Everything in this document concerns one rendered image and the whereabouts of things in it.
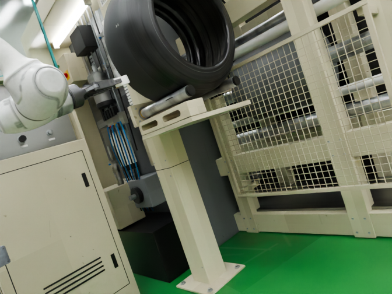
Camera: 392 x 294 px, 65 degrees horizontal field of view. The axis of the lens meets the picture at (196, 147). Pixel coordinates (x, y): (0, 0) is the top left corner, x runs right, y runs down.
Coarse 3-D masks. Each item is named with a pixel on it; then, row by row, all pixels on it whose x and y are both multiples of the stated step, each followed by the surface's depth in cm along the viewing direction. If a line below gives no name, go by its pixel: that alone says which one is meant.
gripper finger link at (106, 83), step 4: (104, 80) 101; (108, 80) 103; (92, 84) 97; (100, 84) 99; (104, 84) 101; (108, 84) 102; (112, 84) 103; (96, 88) 97; (100, 88) 99; (104, 88) 102
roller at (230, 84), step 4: (236, 76) 134; (224, 80) 138; (228, 80) 135; (232, 80) 133; (236, 80) 133; (220, 84) 138; (224, 84) 137; (228, 84) 135; (232, 84) 134; (236, 84) 133; (216, 88) 140; (220, 88) 139; (224, 88) 138; (228, 88) 137; (208, 92) 144; (212, 92) 143; (216, 92) 142; (220, 92) 141; (200, 96) 149; (204, 96) 147; (208, 96) 146; (212, 96) 146
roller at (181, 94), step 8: (184, 88) 115; (192, 88) 116; (168, 96) 123; (176, 96) 119; (184, 96) 116; (152, 104) 132; (160, 104) 127; (168, 104) 125; (144, 112) 137; (152, 112) 134
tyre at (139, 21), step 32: (128, 0) 109; (160, 0) 147; (192, 0) 146; (128, 32) 110; (160, 32) 111; (192, 32) 157; (224, 32) 137; (128, 64) 118; (160, 64) 112; (192, 64) 118; (224, 64) 130; (160, 96) 128; (192, 96) 130
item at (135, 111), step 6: (150, 102) 145; (132, 108) 138; (138, 108) 140; (168, 108) 151; (132, 114) 138; (138, 114) 139; (156, 114) 146; (132, 120) 139; (138, 120) 139; (144, 120) 141; (138, 126) 138
